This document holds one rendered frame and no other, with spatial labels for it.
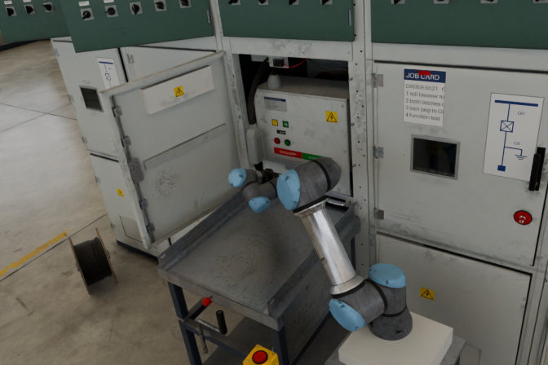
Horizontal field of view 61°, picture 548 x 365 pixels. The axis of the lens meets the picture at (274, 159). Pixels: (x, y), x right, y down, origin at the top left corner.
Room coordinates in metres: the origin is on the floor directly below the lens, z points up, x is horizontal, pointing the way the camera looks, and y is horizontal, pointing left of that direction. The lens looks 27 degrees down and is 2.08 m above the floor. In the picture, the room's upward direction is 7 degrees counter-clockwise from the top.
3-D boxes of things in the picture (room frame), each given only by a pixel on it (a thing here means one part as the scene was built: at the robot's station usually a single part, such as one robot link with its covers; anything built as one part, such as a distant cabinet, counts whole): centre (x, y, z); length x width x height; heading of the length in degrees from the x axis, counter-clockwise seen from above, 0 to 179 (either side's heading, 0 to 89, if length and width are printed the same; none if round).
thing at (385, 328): (1.16, -0.32, 0.86); 0.15 x 0.15 x 0.10
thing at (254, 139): (2.03, 0.08, 1.14); 0.08 x 0.05 x 0.17; 143
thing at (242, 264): (1.65, 0.10, 0.82); 0.68 x 0.62 x 0.06; 143
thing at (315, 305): (1.65, 0.10, 0.46); 0.64 x 0.58 x 0.66; 143
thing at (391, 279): (1.16, -0.31, 0.97); 0.13 x 0.12 x 0.14; 121
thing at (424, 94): (1.55, -0.56, 1.46); 0.15 x 0.01 x 0.21; 53
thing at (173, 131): (1.94, 0.40, 1.21); 0.63 x 0.07 x 0.74; 133
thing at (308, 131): (1.96, -0.13, 1.15); 0.48 x 0.01 x 0.48; 53
